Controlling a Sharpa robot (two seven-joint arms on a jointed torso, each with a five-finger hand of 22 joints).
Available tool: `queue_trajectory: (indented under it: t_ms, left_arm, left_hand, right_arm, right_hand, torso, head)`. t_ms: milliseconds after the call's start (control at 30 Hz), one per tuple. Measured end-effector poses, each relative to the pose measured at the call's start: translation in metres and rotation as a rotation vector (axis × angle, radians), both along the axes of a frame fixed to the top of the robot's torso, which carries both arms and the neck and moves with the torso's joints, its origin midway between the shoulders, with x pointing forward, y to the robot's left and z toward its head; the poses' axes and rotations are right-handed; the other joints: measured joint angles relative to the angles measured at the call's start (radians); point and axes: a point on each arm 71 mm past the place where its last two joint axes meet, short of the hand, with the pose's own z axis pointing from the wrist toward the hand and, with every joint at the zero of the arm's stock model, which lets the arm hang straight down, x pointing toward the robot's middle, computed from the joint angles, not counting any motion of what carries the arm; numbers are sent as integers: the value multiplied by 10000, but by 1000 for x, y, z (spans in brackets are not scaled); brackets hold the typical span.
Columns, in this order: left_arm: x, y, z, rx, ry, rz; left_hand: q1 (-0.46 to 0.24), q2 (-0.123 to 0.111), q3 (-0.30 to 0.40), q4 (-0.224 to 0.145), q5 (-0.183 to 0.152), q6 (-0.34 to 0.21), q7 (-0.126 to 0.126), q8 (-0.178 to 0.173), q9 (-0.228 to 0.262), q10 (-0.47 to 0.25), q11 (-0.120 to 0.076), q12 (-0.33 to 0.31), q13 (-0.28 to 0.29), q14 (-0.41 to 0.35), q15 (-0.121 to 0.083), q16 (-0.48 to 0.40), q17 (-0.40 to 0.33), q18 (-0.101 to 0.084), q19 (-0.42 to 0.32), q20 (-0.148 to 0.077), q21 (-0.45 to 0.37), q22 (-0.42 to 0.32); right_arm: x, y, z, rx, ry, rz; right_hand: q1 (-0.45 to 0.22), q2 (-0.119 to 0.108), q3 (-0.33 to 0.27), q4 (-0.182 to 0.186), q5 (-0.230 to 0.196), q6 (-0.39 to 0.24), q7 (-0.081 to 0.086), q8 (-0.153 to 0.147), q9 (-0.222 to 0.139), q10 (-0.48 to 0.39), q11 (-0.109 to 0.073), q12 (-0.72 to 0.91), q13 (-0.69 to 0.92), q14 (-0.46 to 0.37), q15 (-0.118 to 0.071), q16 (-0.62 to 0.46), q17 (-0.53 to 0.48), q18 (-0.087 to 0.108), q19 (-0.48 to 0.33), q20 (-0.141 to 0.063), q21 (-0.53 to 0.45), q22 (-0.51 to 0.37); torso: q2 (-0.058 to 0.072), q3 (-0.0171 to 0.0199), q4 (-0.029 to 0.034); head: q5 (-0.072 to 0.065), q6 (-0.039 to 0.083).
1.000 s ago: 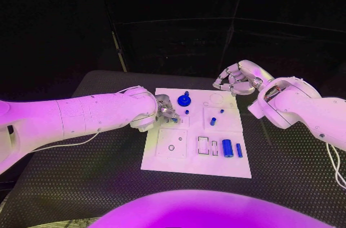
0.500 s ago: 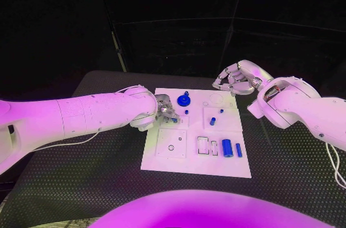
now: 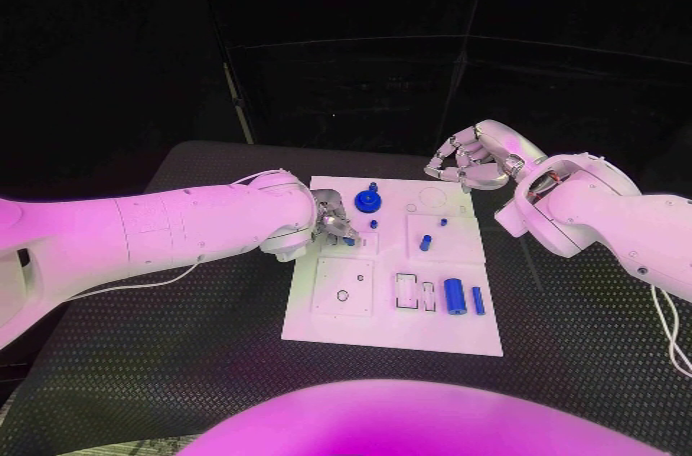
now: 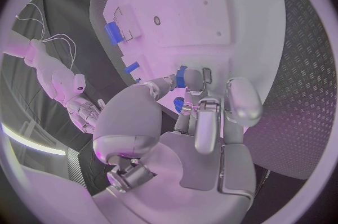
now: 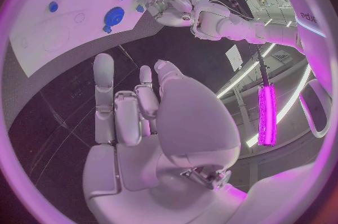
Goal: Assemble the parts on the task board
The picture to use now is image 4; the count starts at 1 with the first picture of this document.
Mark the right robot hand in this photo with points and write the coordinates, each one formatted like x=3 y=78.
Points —
x=84 y=112

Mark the large blue cylinder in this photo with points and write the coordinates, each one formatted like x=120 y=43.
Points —
x=113 y=33

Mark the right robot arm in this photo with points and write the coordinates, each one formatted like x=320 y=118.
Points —
x=50 y=67

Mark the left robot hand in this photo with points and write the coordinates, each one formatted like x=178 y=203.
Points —
x=190 y=165

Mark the blue gear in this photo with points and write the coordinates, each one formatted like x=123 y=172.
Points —
x=178 y=104

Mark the white task board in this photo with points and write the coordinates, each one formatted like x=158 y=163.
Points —
x=190 y=17

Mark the blue plug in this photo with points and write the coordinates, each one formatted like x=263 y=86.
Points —
x=180 y=79

